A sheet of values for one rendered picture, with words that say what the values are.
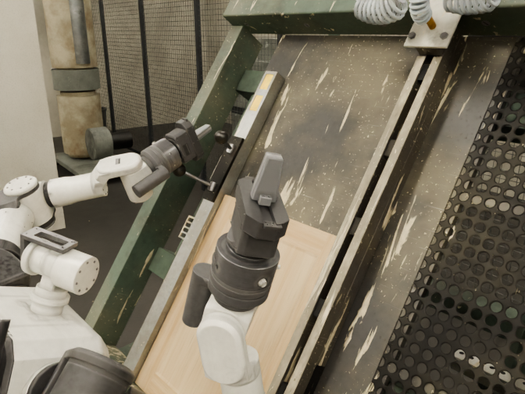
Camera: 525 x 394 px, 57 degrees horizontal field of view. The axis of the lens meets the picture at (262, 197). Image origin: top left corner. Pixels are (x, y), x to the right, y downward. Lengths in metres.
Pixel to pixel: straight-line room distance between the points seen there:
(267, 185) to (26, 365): 0.43
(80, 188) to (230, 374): 0.71
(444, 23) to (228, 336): 0.79
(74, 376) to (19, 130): 4.06
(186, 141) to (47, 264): 0.57
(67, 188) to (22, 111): 3.41
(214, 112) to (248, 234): 1.04
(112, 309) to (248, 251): 1.03
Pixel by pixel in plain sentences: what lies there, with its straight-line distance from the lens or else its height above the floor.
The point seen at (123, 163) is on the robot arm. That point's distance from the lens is 1.22.
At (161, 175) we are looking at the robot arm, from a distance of 1.23.
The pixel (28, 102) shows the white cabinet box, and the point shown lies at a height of 1.21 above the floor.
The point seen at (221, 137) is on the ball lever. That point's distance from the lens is 1.26.
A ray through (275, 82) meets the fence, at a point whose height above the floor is 1.65.
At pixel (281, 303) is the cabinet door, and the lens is 1.14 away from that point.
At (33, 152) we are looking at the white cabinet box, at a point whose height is 0.77.
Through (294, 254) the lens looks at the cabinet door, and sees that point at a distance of 1.15.
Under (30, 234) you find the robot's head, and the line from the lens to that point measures 0.89.
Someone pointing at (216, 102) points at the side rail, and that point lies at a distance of 1.60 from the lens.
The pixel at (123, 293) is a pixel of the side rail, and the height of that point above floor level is 1.02.
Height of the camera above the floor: 1.79
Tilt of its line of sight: 19 degrees down
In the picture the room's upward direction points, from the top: straight up
